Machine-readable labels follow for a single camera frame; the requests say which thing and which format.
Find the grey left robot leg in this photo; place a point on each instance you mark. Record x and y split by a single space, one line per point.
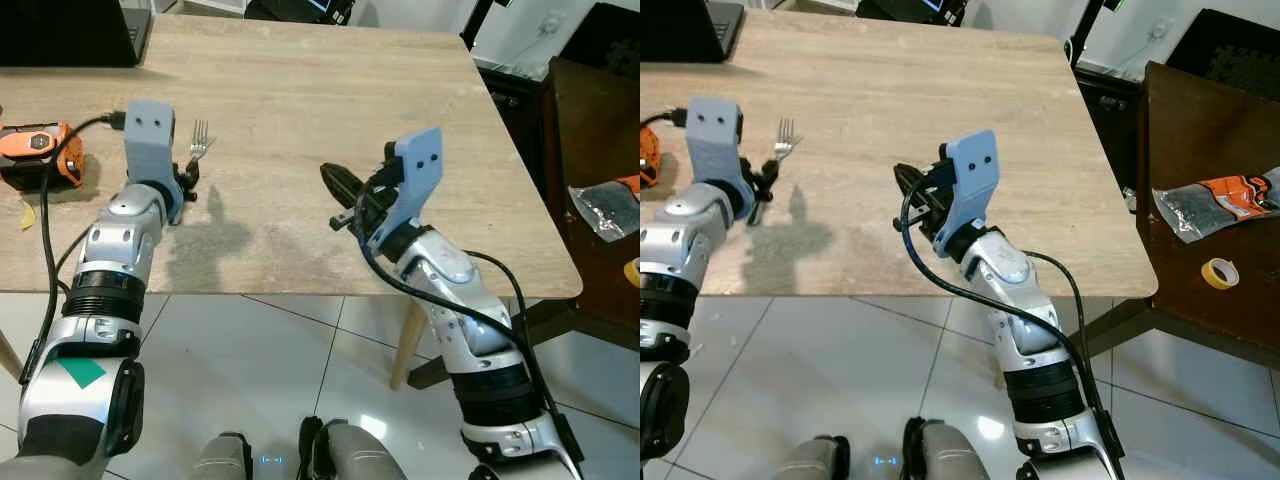
222 458
812 460

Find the dark brown side table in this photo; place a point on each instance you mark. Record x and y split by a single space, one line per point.
590 120
1200 130

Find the grey-blue right wrist camera mount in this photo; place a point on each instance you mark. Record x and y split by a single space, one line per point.
420 165
975 165

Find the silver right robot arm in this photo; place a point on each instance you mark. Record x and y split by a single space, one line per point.
1010 270
450 270

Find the black device blue screen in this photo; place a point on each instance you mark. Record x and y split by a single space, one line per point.
300 10
910 10

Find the grey robot leg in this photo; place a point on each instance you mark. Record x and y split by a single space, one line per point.
352 452
945 452
812 460
222 458

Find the silver orange foil bag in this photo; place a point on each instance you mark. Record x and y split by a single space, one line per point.
610 210
1195 205

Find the yellow tape roll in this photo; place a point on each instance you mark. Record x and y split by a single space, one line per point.
1207 275
632 272

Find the light wood grain table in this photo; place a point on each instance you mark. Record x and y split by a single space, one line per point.
300 100
900 90

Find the silver metal fork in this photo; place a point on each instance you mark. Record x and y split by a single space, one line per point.
202 140
788 140

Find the grey right robot leg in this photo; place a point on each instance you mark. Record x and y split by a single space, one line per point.
352 452
945 452

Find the grey-blue left wrist camera mount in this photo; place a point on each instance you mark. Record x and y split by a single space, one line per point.
715 135
150 140

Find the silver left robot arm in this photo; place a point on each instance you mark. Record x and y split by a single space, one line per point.
110 240
680 225

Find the grey-blue wrist camera mount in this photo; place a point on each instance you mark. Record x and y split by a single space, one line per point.
715 135
420 165
975 165
150 140

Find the black laptop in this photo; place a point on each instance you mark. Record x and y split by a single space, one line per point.
690 30
70 35

